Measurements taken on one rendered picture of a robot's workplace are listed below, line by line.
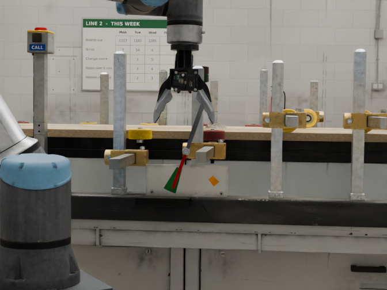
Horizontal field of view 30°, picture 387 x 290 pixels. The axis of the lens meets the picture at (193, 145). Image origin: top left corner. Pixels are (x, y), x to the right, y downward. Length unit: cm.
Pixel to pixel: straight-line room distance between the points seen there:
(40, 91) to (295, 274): 107
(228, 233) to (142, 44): 721
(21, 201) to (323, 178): 125
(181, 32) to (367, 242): 95
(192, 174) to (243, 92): 714
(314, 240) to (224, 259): 39
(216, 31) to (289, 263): 704
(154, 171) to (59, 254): 80
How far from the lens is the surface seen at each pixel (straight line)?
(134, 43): 942
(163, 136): 249
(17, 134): 172
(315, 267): 258
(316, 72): 950
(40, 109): 237
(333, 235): 232
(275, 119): 225
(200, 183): 227
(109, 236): 238
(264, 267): 257
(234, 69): 939
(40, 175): 152
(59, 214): 155
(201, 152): 198
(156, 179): 229
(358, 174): 228
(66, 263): 157
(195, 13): 180
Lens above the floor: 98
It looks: 3 degrees down
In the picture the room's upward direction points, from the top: 1 degrees clockwise
